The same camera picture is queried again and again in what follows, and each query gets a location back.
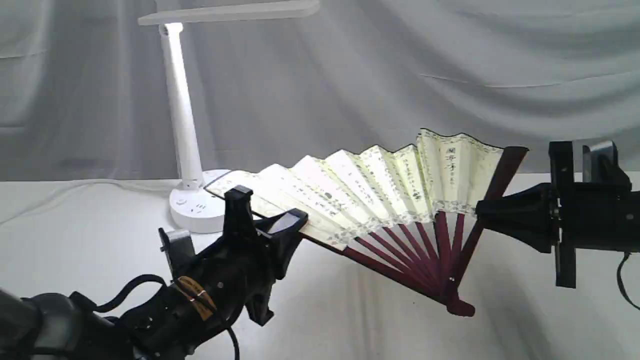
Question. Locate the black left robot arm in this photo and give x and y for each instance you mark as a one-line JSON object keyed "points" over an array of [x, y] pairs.
{"points": [[150, 319]]}

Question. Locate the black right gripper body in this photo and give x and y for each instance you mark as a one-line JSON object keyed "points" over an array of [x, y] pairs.
{"points": [[589, 215]]}

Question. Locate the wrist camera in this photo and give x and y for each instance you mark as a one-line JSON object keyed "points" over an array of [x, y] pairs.
{"points": [[178, 247], [600, 165]]}

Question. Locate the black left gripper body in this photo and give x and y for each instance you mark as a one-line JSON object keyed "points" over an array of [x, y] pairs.
{"points": [[236, 273]]}

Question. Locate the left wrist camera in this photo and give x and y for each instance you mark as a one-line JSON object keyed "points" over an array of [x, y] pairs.
{"points": [[178, 247]]}

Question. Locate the white desk lamp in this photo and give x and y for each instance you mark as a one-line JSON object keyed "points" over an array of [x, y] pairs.
{"points": [[191, 207]]}

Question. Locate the cream paper folding fan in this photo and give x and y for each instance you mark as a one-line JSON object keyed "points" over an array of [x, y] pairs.
{"points": [[408, 214]]}

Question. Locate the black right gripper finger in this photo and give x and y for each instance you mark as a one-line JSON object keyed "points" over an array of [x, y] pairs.
{"points": [[539, 237], [530, 207]]}

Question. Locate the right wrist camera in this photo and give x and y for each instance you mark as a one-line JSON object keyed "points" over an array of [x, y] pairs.
{"points": [[600, 165]]}

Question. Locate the grey backdrop curtain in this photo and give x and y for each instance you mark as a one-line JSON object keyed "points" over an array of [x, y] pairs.
{"points": [[84, 95]]}

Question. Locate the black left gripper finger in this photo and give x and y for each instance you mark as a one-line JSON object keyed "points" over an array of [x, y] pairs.
{"points": [[283, 224], [282, 249]]}

